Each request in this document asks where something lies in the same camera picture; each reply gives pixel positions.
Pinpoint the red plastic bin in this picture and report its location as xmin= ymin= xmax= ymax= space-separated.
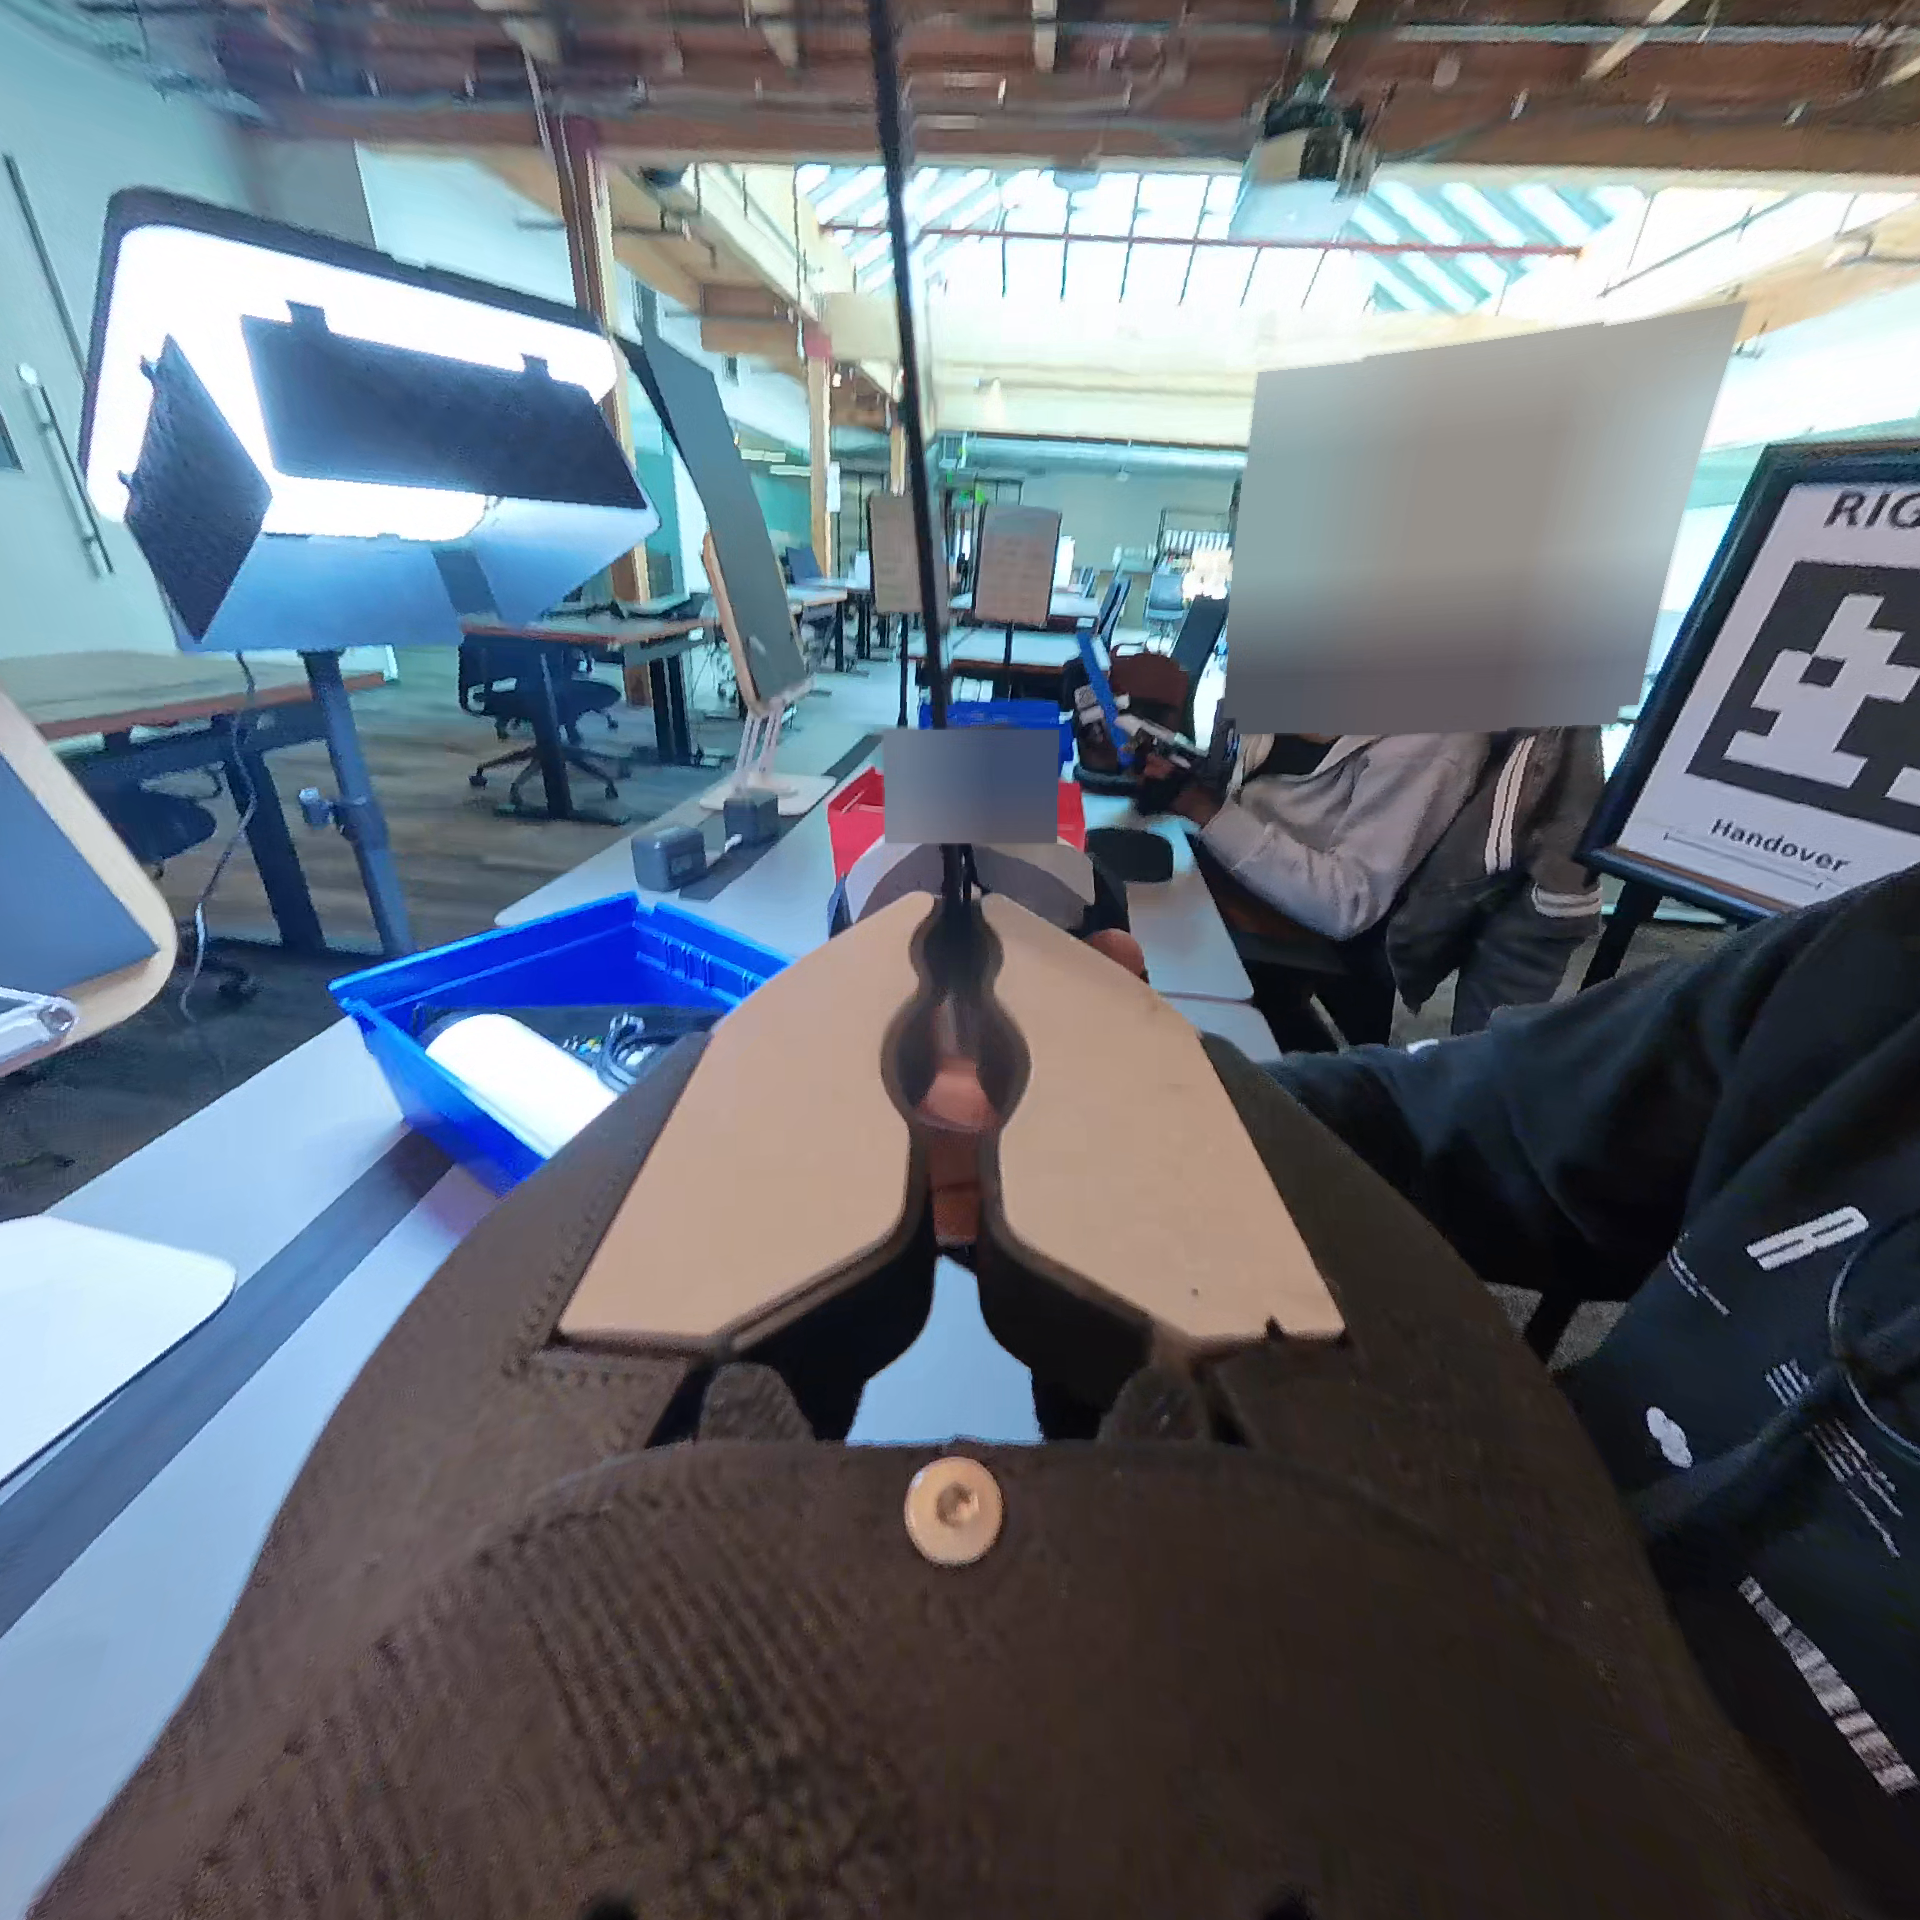
xmin=829 ymin=769 xmax=1090 ymax=879

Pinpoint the wooden office desk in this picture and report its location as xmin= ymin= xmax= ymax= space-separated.
xmin=0 ymin=653 xmax=390 ymax=963
xmin=459 ymin=608 xmax=724 ymax=768

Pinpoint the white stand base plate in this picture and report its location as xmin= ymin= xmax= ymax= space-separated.
xmin=0 ymin=989 xmax=241 ymax=1487

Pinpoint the black packet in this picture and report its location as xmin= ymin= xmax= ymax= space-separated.
xmin=869 ymin=0 xmax=981 ymax=996

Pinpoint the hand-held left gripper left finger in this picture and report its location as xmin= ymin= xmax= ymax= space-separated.
xmin=555 ymin=898 xmax=935 ymax=1351

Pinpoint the framed marker sign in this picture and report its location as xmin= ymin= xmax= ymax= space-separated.
xmin=1575 ymin=440 xmax=1920 ymax=924

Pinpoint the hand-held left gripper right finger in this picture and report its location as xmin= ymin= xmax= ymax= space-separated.
xmin=976 ymin=891 xmax=1349 ymax=1351

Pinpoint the person's right forearm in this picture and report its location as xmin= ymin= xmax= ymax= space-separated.
xmin=1260 ymin=861 xmax=1920 ymax=1309

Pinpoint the ceiling projector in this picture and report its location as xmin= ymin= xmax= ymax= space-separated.
xmin=1230 ymin=91 xmax=1381 ymax=243

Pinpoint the black office chair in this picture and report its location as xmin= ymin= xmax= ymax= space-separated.
xmin=459 ymin=632 xmax=633 ymax=828
xmin=83 ymin=780 xmax=258 ymax=1012

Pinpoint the person's left hand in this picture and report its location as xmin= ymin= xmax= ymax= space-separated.
xmin=915 ymin=1051 xmax=1000 ymax=1250

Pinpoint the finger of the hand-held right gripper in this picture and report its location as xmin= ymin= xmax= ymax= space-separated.
xmin=980 ymin=846 xmax=1098 ymax=936
xmin=848 ymin=842 xmax=954 ymax=930

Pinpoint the white book stand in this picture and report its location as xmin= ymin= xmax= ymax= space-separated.
xmin=703 ymin=706 xmax=839 ymax=819

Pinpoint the studio light panel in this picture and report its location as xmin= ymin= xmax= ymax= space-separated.
xmin=78 ymin=186 xmax=664 ymax=655

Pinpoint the wooden-rimmed black board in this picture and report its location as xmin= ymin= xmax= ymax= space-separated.
xmin=0 ymin=692 xmax=180 ymax=1075
xmin=623 ymin=330 xmax=815 ymax=723

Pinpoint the white cylindrical bottle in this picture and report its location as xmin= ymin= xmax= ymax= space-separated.
xmin=425 ymin=1014 xmax=620 ymax=1159

